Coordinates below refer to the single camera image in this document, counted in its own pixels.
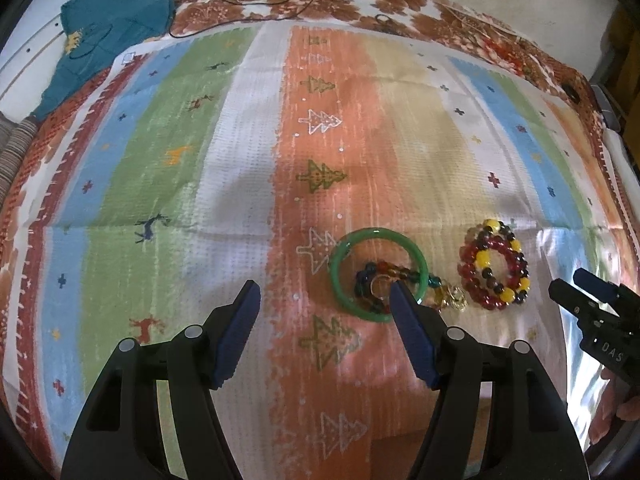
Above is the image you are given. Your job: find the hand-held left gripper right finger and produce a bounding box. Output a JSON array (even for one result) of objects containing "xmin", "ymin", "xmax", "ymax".
[{"xmin": 390, "ymin": 282, "xmax": 588, "ymax": 480}]

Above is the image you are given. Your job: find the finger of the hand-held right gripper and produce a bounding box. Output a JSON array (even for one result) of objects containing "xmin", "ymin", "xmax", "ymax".
[
  {"xmin": 574, "ymin": 267, "xmax": 624, "ymax": 307},
  {"xmin": 548, "ymin": 280, "xmax": 597, "ymax": 322}
]

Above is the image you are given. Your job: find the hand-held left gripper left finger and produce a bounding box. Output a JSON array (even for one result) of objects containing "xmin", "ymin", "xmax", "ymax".
[{"xmin": 60, "ymin": 280, "xmax": 262, "ymax": 480}]

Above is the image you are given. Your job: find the gold charm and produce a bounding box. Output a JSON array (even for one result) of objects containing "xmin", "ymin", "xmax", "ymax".
[{"xmin": 432, "ymin": 285, "xmax": 471, "ymax": 313}]

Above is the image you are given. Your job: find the multicolour glass bead bracelet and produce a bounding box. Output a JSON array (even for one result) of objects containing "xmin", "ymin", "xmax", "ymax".
[{"xmin": 352, "ymin": 260, "xmax": 443, "ymax": 313}]

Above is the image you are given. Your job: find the red and yellow bead bracelet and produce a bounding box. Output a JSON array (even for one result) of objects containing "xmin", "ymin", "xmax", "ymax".
[{"xmin": 460, "ymin": 218, "xmax": 532, "ymax": 311}]

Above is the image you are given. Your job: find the green jade bangle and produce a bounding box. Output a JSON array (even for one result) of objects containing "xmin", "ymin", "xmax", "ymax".
[{"xmin": 329, "ymin": 227, "xmax": 430, "ymax": 323}]

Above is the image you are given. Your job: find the person's right hand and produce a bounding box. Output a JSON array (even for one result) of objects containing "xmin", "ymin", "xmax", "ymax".
[{"xmin": 587, "ymin": 365, "xmax": 640, "ymax": 447}]

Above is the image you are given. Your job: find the grey plastic object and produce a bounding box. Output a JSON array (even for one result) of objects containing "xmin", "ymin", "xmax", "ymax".
[{"xmin": 592, "ymin": 85, "xmax": 622, "ymax": 132}]

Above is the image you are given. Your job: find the striped printed mat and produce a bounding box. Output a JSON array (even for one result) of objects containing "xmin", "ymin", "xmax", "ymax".
[{"xmin": 0, "ymin": 25, "xmax": 640, "ymax": 480}]

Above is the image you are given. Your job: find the folded striped brown cloth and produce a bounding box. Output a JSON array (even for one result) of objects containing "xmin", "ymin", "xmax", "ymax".
[{"xmin": 0, "ymin": 112, "xmax": 41, "ymax": 201}]

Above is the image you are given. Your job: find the colourful striped tablecloth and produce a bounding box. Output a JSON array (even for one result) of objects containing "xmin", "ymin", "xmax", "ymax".
[{"xmin": 0, "ymin": 0, "xmax": 640, "ymax": 480}]

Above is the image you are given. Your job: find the teal garment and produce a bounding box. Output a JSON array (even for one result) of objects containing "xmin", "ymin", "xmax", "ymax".
[{"xmin": 35, "ymin": 0, "xmax": 176, "ymax": 121}]

